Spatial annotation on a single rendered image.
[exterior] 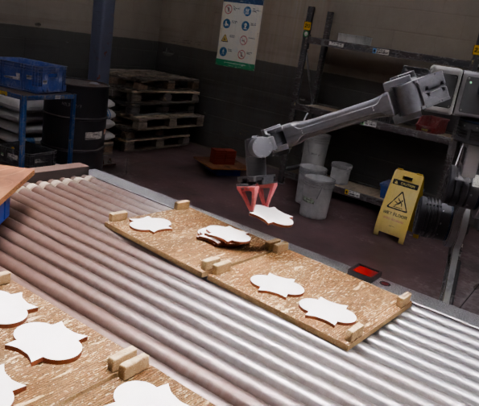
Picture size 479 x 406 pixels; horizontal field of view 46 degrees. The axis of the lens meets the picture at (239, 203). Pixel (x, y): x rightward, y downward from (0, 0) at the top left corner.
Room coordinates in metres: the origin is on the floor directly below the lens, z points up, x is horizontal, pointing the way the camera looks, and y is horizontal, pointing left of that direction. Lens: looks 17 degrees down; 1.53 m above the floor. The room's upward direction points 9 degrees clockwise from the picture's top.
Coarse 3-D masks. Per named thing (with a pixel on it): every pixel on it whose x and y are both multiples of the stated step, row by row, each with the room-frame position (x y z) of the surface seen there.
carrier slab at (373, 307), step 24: (240, 264) 1.41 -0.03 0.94; (264, 264) 1.43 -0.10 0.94; (288, 264) 1.46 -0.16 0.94; (312, 264) 1.49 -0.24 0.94; (240, 288) 1.26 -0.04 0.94; (312, 288) 1.32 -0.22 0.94; (336, 288) 1.35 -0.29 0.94; (360, 288) 1.37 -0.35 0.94; (288, 312) 1.17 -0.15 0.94; (360, 312) 1.23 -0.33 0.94; (384, 312) 1.25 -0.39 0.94; (336, 336) 1.09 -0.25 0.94; (360, 336) 1.11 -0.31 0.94
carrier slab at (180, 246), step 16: (112, 224) 1.55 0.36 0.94; (128, 224) 1.58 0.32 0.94; (176, 224) 1.64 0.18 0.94; (192, 224) 1.67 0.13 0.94; (208, 224) 1.69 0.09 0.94; (224, 224) 1.71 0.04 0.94; (144, 240) 1.47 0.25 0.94; (160, 240) 1.49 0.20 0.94; (176, 240) 1.51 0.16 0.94; (192, 240) 1.53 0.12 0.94; (256, 240) 1.61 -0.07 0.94; (176, 256) 1.39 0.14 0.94; (192, 256) 1.41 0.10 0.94; (208, 256) 1.43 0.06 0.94; (224, 256) 1.44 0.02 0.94; (240, 256) 1.46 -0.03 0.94; (256, 256) 1.49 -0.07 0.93; (192, 272) 1.33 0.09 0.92; (208, 272) 1.33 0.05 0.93
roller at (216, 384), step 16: (0, 256) 1.26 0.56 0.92; (16, 272) 1.21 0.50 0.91; (32, 272) 1.20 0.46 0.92; (48, 288) 1.15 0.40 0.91; (64, 288) 1.14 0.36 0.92; (80, 304) 1.09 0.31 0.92; (96, 320) 1.05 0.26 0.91; (112, 320) 1.04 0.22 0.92; (128, 336) 1.00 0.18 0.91; (144, 336) 1.00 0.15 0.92; (160, 352) 0.96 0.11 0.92; (176, 352) 0.96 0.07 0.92; (176, 368) 0.93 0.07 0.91; (192, 368) 0.92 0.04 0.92; (208, 384) 0.89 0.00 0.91; (224, 384) 0.88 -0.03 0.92; (240, 400) 0.85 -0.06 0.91; (256, 400) 0.85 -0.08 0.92
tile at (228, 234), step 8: (208, 232) 1.54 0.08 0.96; (216, 232) 1.53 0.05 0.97; (224, 232) 1.54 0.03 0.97; (232, 232) 1.56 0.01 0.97; (240, 232) 1.57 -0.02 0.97; (248, 232) 1.58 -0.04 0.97; (224, 240) 1.49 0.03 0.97; (232, 240) 1.49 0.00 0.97; (240, 240) 1.50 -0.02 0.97; (248, 240) 1.51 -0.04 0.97
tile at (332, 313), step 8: (320, 296) 1.26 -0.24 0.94; (304, 304) 1.21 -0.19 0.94; (312, 304) 1.21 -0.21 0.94; (320, 304) 1.22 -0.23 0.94; (328, 304) 1.23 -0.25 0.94; (336, 304) 1.23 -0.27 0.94; (304, 312) 1.18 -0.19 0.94; (312, 312) 1.18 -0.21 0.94; (320, 312) 1.18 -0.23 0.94; (328, 312) 1.19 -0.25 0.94; (336, 312) 1.19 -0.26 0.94; (344, 312) 1.20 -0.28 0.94; (320, 320) 1.15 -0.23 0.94; (328, 320) 1.15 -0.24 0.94; (336, 320) 1.15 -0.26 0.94; (344, 320) 1.16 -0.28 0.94; (352, 320) 1.17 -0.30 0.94
